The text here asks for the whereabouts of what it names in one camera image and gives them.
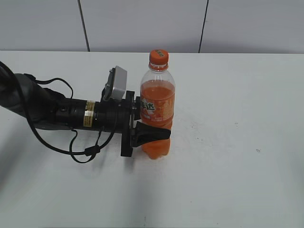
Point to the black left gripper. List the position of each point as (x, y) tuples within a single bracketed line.
[(118, 116)]

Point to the orange soda plastic bottle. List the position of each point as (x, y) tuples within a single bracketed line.
[(157, 97)]

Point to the orange bottle cap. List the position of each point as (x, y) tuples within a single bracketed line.
[(159, 57)]

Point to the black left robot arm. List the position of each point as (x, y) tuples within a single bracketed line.
[(44, 108)]

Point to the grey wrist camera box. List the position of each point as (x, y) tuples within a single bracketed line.
[(116, 84)]

